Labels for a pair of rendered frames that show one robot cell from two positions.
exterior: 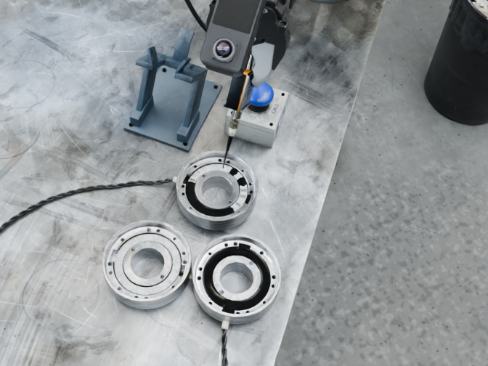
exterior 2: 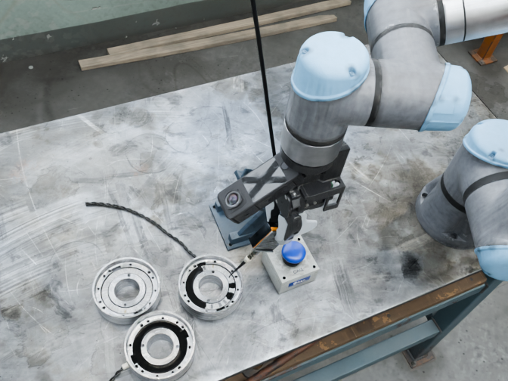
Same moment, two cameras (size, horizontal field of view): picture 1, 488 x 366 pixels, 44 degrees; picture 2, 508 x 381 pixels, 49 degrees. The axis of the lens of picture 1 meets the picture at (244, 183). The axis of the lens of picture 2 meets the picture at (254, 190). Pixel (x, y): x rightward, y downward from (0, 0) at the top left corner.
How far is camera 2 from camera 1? 0.35 m
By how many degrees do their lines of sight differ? 24
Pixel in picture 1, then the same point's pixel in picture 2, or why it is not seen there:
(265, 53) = (283, 225)
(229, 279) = (162, 345)
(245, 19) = (258, 192)
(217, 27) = (241, 184)
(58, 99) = (195, 159)
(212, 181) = (216, 279)
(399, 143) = not seen: outside the picture
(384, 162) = not seen: outside the picture
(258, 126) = (276, 272)
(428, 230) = not seen: outside the picture
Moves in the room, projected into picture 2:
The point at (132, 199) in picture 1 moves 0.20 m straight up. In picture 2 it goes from (167, 249) to (163, 181)
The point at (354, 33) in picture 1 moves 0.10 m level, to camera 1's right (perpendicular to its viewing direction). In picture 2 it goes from (426, 273) to (469, 316)
